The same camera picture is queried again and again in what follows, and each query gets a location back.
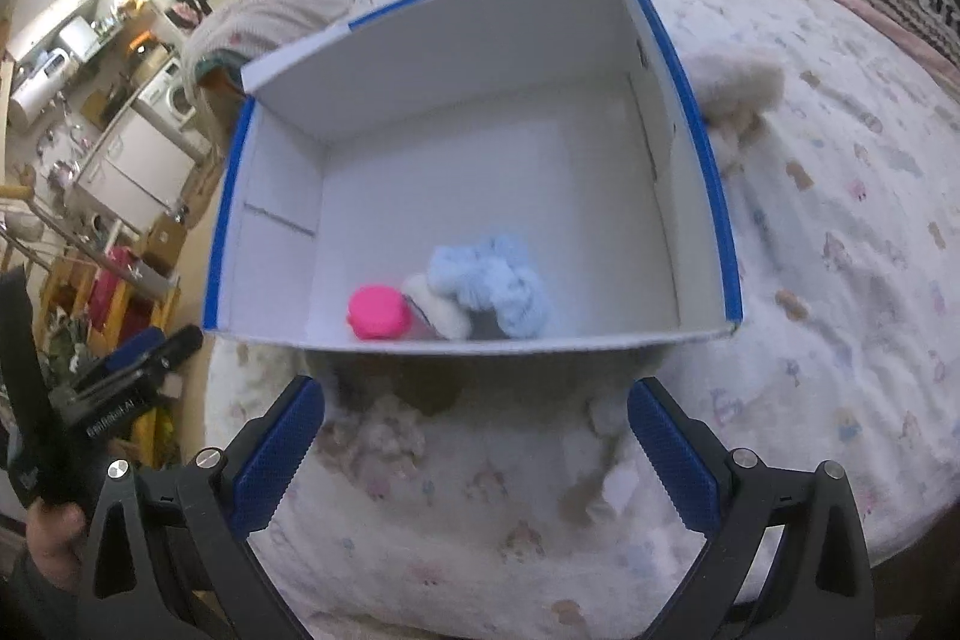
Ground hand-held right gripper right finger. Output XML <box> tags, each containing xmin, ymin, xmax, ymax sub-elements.
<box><xmin>626</xmin><ymin>376</ymin><xmax>878</xmax><ymax>640</ymax></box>

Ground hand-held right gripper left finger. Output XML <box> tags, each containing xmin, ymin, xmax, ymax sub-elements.
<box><xmin>75</xmin><ymin>376</ymin><xmax>327</xmax><ymax>640</ymax></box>

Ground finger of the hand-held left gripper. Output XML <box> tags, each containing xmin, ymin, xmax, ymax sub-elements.
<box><xmin>71</xmin><ymin>326</ymin><xmax>167</xmax><ymax>395</ymax></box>
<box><xmin>97</xmin><ymin>323</ymin><xmax>205</xmax><ymax>402</ymax></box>

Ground white cardboard box blue trim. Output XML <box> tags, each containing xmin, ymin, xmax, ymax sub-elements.
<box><xmin>201</xmin><ymin>0</ymin><xmax>745</xmax><ymax>357</ymax></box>

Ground person's left forearm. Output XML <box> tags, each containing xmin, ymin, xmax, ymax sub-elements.
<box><xmin>0</xmin><ymin>546</ymin><xmax>80</xmax><ymax>640</ymax></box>

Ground person's left hand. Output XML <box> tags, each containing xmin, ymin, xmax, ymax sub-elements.
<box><xmin>26</xmin><ymin>500</ymin><xmax>89</xmax><ymax>592</ymax></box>

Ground red bag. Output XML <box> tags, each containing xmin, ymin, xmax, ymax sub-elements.
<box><xmin>85</xmin><ymin>245</ymin><xmax>152</xmax><ymax>342</ymax></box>

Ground yellow wooden rack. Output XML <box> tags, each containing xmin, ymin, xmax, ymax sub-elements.
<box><xmin>32</xmin><ymin>248</ymin><xmax>182</xmax><ymax>470</ymax></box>

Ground brown cardboard box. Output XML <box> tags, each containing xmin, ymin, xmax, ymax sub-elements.
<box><xmin>141</xmin><ymin>211</ymin><xmax>190</xmax><ymax>271</ymax></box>

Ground metal drying rack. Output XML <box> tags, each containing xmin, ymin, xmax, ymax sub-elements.
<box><xmin>0</xmin><ymin>181</ymin><xmax>182</xmax><ymax>305</ymax></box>

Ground pink round puff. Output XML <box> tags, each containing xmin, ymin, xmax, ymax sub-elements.
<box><xmin>346</xmin><ymin>284</ymin><xmax>413</xmax><ymax>342</ymax></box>

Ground white low cabinet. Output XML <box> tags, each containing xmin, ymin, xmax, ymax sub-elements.
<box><xmin>70</xmin><ymin>106</ymin><xmax>202</xmax><ymax>223</ymax></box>

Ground white fluffy pompom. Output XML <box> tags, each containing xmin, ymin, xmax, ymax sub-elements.
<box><xmin>400</xmin><ymin>272</ymin><xmax>474</xmax><ymax>342</ymax></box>

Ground light blue fluffy scrunchie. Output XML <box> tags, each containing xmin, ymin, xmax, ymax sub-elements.
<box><xmin>425</xmin><ymin>233</ymin><xmax>557</xmax><ymax>342</ymax></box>

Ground white washing machine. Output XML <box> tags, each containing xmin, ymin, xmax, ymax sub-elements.
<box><xmin>137</xmin><ymin>56</ymin><xmax>199</xmax><ymax>125</ymax></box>

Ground white printed blanket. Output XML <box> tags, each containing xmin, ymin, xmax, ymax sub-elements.
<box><xmin>201</xmin><ymin>0</ymin><xmax>960</xmax><ymax>620</ymax></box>

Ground white water heater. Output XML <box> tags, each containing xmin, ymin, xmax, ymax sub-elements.
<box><xmin>6</xmin><ymin>51</ymin><xmax>73</xmax><ymax>129</ymax></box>

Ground beige fluffy plush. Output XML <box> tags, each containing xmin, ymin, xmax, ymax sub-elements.
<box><xmin>686</xmin><ymin>46</ymin><xmax>787</xmax><ymax>178</ymax></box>

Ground white wall cabinets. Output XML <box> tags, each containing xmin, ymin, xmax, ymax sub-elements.
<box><xmin>10</xmin><ymin>0</ymin><xmax>104</xmax><ymax>65</ymax></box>

